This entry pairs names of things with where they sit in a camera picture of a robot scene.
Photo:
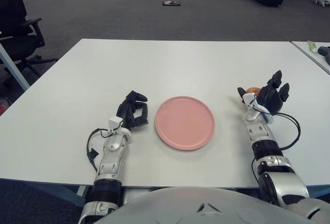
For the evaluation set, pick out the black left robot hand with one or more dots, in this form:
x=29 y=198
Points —
x=126 y=113

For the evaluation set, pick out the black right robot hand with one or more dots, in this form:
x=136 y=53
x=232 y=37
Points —
x=272 y=99

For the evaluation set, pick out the red yellow apple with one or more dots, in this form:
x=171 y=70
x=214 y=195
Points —
x=252 y=90

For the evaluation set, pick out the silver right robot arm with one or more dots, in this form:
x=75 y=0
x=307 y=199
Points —
x=260 y=134

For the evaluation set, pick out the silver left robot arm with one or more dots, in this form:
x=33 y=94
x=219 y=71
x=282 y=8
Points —
x=111 y=157

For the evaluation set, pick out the pink round plate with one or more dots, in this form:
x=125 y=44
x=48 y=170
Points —
x=184 y=123

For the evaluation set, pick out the green white tube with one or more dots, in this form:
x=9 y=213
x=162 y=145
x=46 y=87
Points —
x=312 y=47

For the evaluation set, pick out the blue grey table leg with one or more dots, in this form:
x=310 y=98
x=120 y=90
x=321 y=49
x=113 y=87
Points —
x=80 y=193
x=13 y=65

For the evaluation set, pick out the grey quadruped robot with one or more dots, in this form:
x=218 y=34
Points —
x=321 y=1

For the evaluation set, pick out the grey robot torso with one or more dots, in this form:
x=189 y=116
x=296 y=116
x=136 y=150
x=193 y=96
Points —
x=193 y=208

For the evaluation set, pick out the black flat item on floor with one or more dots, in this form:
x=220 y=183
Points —
x=171 y=3

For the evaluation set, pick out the black office chair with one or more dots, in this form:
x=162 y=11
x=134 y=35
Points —
x=15 y=15

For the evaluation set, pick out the black handheld controller with frame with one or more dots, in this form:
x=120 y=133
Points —
x=324 y=50

